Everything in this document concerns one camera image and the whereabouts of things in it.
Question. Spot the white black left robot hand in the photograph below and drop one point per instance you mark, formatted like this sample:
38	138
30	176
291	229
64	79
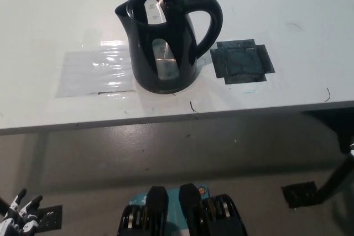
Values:
20	216

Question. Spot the black electric kettle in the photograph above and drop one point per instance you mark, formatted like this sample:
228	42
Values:
143	53

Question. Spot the black tape patch on desk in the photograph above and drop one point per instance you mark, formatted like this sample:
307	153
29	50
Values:
240	62

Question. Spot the black floor tape patch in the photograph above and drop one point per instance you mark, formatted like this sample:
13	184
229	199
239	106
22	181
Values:
51	218
300	193

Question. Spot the clear plastic tape patch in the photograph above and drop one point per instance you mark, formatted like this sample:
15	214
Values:
91	70

